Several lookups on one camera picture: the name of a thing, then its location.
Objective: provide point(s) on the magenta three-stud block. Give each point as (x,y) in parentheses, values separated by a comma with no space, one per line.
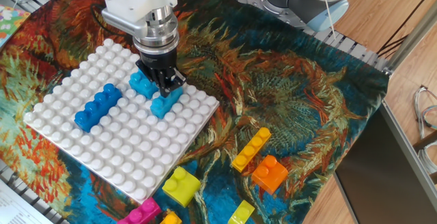
(140,213)

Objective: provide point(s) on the small yellow four-stud block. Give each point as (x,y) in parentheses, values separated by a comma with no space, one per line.
(251,149)

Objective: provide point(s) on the white wrist adapter block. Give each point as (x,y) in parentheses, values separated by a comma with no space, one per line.
(136,3)

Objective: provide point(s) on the white zip tie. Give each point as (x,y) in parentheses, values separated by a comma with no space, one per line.
(330,15)

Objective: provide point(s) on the dark grey panel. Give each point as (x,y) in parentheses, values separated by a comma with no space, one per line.
(375,176)

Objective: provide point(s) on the large lime two-stud block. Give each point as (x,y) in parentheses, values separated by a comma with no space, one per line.
(181,188)

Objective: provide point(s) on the light blue three-stud block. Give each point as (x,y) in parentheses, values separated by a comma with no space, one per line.
(164,106)

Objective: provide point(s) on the large yellow four-stud block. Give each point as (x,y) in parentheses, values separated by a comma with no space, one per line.
(170,219)

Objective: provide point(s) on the light blue square block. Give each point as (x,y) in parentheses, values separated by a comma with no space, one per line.
(141,85)

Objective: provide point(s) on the printed white paper sheet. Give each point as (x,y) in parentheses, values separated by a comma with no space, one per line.
(17,207)

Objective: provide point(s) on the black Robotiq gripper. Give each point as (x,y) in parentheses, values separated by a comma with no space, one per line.
(157,61)

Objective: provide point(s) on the sunflower painting patterned cloth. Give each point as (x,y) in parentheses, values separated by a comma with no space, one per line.
(290,97)

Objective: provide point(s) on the floral patterned sheet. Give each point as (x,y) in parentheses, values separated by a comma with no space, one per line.
(10,22)

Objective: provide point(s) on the aluminium frame post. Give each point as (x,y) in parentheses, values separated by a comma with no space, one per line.
(409,39)

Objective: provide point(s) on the small lime block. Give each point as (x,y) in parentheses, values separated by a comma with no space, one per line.
(240,213)

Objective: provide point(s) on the white studded baseplate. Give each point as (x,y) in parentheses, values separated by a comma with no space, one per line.
(129,149)

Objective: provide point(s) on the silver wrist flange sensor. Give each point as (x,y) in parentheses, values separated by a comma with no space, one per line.
(157,31)

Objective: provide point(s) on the dark blue four-stud block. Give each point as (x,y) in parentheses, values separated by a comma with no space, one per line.
(97,109)

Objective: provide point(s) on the orange two-stud block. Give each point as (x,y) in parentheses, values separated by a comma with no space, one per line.
(269,176)

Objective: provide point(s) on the aluminium bar beside panel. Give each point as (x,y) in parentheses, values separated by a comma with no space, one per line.
(409,149)

